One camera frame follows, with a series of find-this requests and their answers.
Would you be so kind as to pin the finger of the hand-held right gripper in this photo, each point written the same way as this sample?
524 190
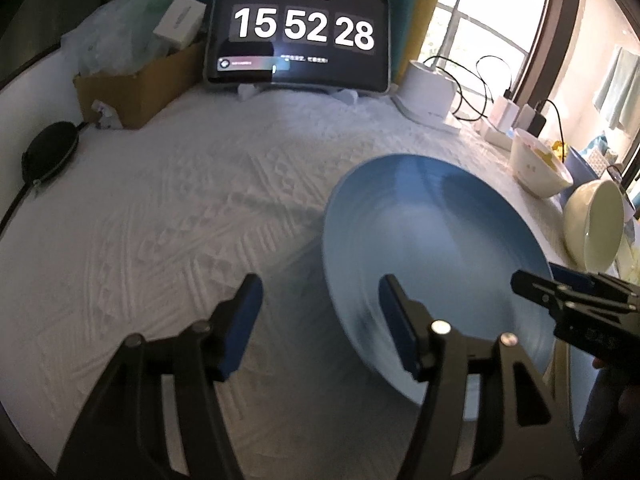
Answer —
572 277
535 287

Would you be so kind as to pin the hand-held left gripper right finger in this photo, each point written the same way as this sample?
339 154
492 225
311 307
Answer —
397 330

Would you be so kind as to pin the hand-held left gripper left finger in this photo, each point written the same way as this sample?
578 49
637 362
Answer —
245 320

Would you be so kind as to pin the pale green bowl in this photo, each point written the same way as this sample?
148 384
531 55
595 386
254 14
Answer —
595 225

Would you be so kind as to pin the light blue plate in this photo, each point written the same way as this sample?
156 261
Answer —
430 240

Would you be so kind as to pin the strawberry print bowl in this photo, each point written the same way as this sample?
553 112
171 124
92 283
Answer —
535 172

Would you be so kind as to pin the person's right hand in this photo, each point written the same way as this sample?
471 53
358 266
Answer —
599 363

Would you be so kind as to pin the black charger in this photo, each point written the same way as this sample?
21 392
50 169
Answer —
536 120

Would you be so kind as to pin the white charger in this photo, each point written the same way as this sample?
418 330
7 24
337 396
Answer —
502 110

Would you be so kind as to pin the light blue hanging towel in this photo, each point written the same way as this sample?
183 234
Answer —
620 90

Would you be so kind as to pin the white tablet stand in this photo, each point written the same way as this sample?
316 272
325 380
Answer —
248 94

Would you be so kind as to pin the white desk lamp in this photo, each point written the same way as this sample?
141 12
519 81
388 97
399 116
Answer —
425 90

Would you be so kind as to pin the white paper tag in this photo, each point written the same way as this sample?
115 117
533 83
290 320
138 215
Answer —
107 115

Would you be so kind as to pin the cardboard box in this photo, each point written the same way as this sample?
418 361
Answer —
145 85

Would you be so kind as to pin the black round device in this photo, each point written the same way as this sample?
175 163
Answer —
50 150

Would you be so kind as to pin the tablet with clock display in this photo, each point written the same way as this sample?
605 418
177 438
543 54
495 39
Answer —
300 30

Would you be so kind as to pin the yellow curtain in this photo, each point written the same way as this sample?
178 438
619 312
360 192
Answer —
425 10

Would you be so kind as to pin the small white box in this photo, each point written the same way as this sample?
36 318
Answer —
177 22

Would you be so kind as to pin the clear plastic bag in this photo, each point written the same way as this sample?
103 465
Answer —
115 30

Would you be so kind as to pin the dark door frame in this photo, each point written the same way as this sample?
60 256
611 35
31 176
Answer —
550 25

